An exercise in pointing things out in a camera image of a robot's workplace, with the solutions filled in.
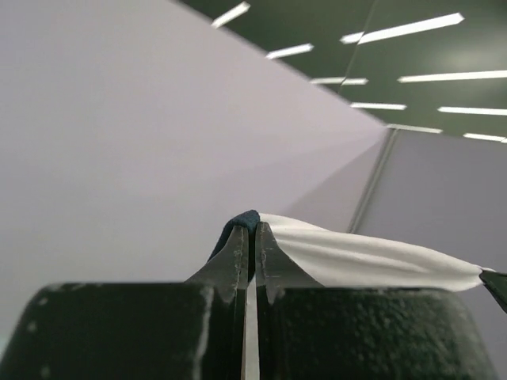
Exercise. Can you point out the white graphic tank top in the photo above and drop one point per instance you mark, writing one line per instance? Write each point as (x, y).
(349, 260)

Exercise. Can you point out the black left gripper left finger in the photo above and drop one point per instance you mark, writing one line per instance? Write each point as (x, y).
(188, 330)

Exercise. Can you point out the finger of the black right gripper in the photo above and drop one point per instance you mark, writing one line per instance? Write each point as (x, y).
(496, 284)

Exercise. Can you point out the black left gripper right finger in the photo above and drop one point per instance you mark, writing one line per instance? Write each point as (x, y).
(310, 331)

